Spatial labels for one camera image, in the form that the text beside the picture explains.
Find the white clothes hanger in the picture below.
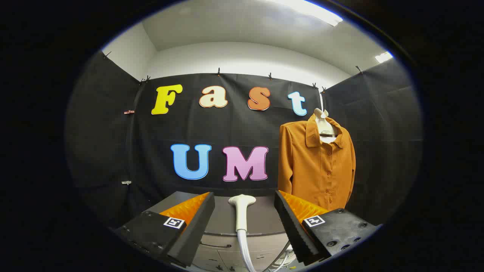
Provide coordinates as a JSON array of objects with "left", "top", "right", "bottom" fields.
[{"left": 313, "top": 93, "right": 339, "bottom": 144}]

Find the orange button shirt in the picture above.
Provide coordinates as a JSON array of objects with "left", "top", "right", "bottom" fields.
[{"left": 278, "top": 113, "right": 356, "bottom": 211}]

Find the grey drawer cabinet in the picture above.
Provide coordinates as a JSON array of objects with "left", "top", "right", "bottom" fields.
[{"left": 146, "top": 191, "right": 303, "bottom": 272}]

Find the black backdrop cloth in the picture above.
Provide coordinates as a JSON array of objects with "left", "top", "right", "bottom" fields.
[{"left": 65, "top": 51, "right": 423, "bottom": 231}]

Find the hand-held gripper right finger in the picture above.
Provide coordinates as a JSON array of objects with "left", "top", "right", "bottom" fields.
[{"left": 274, "top": 190, "right": 380, "bottom": 266}]

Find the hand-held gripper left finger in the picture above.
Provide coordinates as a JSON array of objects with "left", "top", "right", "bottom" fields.
[{"left": 113, "top": 192, "right": 216, "bottom": 269}]

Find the white garment steamer head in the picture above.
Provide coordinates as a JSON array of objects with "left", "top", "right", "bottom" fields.
[{"left": 228, "top": 194, "right": 257, "bottom": 232}]

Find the long ceiling light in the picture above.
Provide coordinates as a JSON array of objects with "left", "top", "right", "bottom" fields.
[{"left": 265, "top": 0, "right": 344, "bottom": 27}]

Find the white coiled cable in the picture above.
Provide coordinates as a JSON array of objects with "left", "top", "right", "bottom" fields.
[{"left": 278, "top": 244, "right": 297, "bottom": 270}]

